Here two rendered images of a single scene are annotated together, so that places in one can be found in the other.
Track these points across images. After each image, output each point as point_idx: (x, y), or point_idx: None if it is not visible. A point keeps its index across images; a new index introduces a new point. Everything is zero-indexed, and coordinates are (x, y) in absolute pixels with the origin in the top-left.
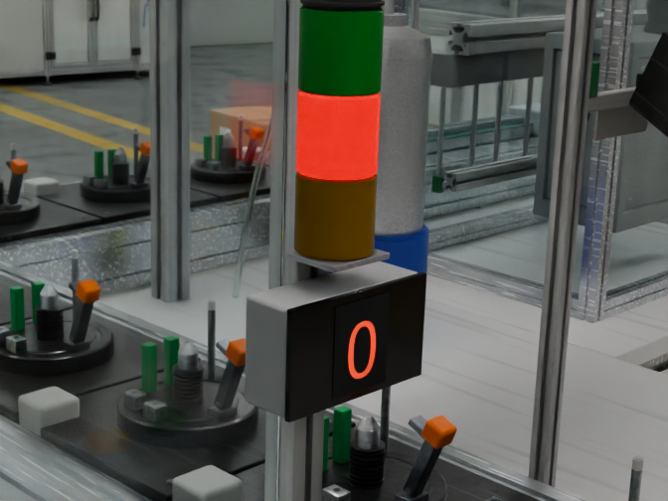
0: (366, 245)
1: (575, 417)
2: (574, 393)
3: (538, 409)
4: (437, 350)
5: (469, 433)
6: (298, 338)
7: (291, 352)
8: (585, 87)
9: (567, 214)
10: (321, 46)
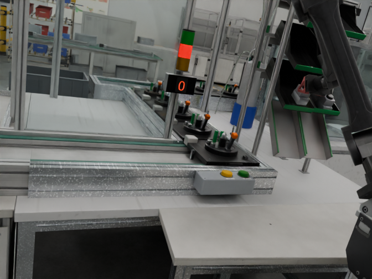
0: (185, 68)
1: (265, 146)
2: (269, 144)
3: (237, 126)
4: (248, 132)
5: (239, 141)
6: (169, 79)
7: (168, 81)
8: (256, 65)
9: (248, 88)
10: (182, 36)
